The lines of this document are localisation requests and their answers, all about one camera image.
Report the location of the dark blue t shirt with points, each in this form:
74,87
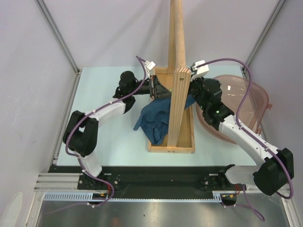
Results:
154,117

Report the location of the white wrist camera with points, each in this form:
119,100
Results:
199,69
149,65

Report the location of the left aluminium frame post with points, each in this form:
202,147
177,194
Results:
57,34

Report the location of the wooden rack with tray base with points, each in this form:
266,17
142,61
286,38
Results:
180,138

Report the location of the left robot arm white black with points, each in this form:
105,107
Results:
81,135

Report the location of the right aluminium frame post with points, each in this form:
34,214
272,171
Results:
265,31

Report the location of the pink translucent plastic bowl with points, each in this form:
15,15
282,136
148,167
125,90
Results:
251,112

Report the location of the aluminium frame post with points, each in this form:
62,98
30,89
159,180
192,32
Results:
57,34
265,31

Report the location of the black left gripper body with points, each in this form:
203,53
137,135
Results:
152,87

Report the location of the grey slotted cable duct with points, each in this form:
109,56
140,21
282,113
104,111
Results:
96,198

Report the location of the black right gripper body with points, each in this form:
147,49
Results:
195,86

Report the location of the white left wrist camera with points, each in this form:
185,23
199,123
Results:
149,65

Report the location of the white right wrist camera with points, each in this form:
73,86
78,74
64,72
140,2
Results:
199,69

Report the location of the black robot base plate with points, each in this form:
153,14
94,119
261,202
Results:
154,182

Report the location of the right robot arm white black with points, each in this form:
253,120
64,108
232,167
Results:
274,167

